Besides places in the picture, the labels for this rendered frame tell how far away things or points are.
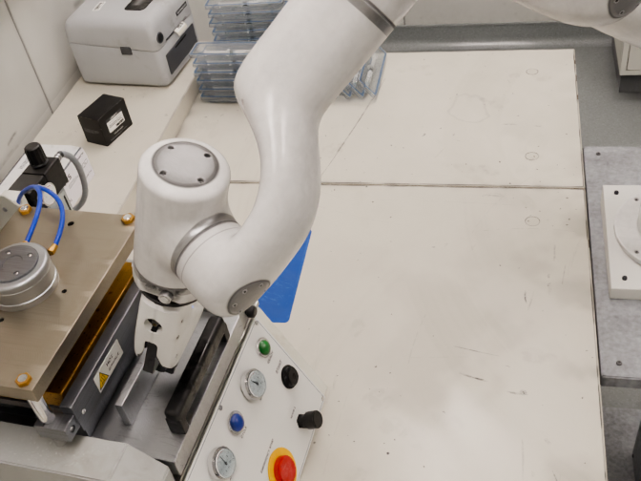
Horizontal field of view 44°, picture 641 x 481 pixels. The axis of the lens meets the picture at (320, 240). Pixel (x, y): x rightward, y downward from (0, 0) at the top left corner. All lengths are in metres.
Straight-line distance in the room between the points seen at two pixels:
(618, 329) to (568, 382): 0.13
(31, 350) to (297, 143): 0.38
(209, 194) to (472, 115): 1.08
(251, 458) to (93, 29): 1.15
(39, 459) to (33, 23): 1.20
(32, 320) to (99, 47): 1.08
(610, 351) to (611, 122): 1.84
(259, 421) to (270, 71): 0.53
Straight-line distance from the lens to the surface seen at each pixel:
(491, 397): 1.20
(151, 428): 0.97
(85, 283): 0.95
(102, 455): 0.93
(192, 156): 0.74
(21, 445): 0.98
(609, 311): 1.32
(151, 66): 1.88
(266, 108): 0.70
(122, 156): 1.71
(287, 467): 1.10
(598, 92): 3.19
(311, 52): 0.70
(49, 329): 0.92
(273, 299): 1.36
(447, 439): 1.16
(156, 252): 0.76
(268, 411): 1.09
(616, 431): 2.08
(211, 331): 0.98
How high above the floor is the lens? 1.72
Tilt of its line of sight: 42 degrees down
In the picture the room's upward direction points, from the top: 10 degrees counter-clockwise
